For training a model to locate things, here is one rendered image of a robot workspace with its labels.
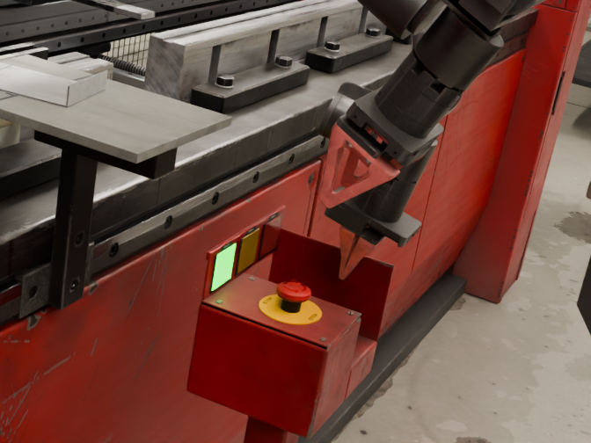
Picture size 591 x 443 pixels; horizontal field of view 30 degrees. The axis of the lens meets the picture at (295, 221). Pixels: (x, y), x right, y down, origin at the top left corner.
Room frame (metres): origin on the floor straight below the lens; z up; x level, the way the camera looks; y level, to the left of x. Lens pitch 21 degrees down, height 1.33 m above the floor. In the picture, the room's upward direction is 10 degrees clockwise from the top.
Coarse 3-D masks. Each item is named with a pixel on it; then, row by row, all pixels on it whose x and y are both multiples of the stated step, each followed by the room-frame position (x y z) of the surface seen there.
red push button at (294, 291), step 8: (280, 288) 1.12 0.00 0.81; (288, 288) 1.12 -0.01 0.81; (296, 288) 1.12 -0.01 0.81; (304, 288) 1.13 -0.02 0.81; (280, 296) 1.11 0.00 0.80; (288, 296) 1.11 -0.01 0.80; (296, 296) 1.11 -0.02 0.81; (304, 296) 1.11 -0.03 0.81; (288, 304) 1.12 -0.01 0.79; (296, 304) 1.12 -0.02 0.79; (288, 312) 1.12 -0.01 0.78; (296, 312) 1.12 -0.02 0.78
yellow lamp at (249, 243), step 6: (252, 234) 1.20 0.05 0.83; (258, 234) 1.22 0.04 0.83; (246, 240) 1.19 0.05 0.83; (252, 240) 1.21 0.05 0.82; (246, 246) 1.19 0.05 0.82; (252, 246) 1.21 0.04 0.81; (240, 252) 1.18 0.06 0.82; (246, 252) 1.19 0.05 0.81; (252, 252) 1.21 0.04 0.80; (240, 258) 1.18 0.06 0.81; (246, 258) 1.20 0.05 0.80; (252, 258) 1.22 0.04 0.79; (240, 264) 1.18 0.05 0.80; (246, 264) 1.20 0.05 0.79; (240, 270) 1.19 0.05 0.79
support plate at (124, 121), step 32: (32, 64) 1.15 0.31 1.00; (0, 96) 1.02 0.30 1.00; (96, 96) 1.08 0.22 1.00; (128, 96) 1.10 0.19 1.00; (160, 96) 1.12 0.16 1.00; (32, 128) 0.97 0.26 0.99; (64, 128) 0.96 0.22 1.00; (96, 128) 0.98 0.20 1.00; (128, 128) 1.00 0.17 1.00; (160, 128) 1.01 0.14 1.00; (192, 128) 1.03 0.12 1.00; (128, 160) 0.93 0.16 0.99
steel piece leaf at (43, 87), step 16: (0, 80) 1.07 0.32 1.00; (16, 80) 1.08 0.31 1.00; (32, 80) 1.09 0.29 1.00; (48, 80) 1.10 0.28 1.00; (64, 80) 1.11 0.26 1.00; (96, 80) 1.08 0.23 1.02; (32, 96) 1.04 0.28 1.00; (48, 96) 1.05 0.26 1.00; (64, 96) 1.05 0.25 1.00; (80, 96) 1.05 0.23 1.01
